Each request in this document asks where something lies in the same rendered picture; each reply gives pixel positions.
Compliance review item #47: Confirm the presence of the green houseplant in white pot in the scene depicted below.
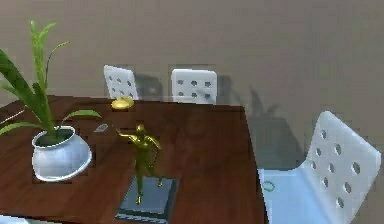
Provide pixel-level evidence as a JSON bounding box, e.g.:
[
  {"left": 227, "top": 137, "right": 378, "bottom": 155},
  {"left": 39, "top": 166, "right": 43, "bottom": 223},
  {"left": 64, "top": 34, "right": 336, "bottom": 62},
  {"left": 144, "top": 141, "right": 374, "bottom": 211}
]
[{"left": 0, "top": 19, "right": 103, "bottom": 183}]

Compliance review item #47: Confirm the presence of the thin pale pencil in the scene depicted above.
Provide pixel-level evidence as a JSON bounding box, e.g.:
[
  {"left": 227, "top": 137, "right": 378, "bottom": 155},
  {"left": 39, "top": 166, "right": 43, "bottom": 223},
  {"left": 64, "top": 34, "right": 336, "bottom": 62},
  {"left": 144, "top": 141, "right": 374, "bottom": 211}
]
[{"left": 0, "top": 109, "right": 26, "bottom": 125}]

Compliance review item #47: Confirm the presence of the dark brown wooden table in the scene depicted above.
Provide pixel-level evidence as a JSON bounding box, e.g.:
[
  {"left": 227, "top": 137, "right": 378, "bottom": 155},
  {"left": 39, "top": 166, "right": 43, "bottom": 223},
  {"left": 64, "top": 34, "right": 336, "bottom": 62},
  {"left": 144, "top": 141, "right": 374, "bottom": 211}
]
[{"left": 0, "top": 95, "right": 270, "bottom": 224}]

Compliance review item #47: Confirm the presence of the white chair with holes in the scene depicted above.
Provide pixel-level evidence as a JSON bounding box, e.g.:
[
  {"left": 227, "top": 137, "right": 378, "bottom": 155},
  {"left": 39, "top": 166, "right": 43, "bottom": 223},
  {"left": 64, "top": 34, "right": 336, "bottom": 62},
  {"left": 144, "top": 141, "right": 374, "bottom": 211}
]
[
  {"left": 170, "top": 68, "right": 218, "bottom": 105},
  {"left": 258, "top": 110, "right": 382, "bottom": 224},
  {"left": 103, "top": 64, "right": 140, "bottom": 101}
]

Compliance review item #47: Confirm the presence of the gold figure statue on base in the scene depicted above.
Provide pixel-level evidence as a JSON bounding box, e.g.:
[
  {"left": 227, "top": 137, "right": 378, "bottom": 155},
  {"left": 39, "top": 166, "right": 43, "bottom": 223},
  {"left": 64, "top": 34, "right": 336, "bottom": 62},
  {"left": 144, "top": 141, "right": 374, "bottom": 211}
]
[{"left": 114, "top": 123, "right": 180, "bottom": 224}]

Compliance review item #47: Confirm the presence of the yellow apple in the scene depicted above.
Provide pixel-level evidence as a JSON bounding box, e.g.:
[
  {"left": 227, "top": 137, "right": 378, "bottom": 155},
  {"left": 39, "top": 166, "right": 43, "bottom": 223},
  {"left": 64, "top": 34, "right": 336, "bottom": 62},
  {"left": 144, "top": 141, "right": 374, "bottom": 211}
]
[{"left": 110, "top": 96, "right": 135, "bottom": 111}]

